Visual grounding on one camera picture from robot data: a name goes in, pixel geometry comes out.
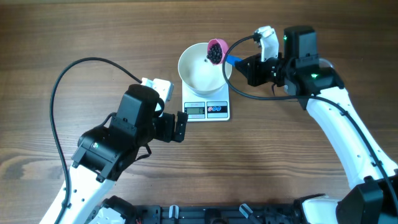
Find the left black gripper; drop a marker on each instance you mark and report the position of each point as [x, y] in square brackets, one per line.
[173, 127]

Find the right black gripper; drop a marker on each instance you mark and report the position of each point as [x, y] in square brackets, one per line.
[259, 70]

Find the pink scoop with blue handle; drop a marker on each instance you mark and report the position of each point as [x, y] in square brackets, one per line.
[230, 58]

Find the black beans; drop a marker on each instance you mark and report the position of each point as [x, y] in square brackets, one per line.
[215, 54]

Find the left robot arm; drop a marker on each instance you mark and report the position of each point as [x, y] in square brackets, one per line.
[105, 152]

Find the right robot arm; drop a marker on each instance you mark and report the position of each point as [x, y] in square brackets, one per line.
[315, 84]

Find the white digital kitchen scale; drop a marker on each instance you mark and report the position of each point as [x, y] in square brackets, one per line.
[205, 108]

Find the white bowl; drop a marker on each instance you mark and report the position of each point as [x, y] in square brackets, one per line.
[198, 73]

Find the clear plastic container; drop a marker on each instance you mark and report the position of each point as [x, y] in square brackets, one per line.
[324, 63]

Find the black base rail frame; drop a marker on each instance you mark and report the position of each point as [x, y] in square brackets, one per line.
[117, 210]

